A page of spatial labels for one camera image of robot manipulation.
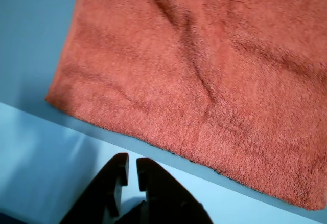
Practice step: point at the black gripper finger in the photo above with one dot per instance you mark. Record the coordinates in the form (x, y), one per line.
(173, 203)
(102, 196)

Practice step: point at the orange terry towel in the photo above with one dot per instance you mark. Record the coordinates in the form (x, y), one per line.
(204, 68)

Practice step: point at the grey table mat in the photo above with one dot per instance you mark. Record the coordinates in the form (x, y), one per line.
(25, 42)

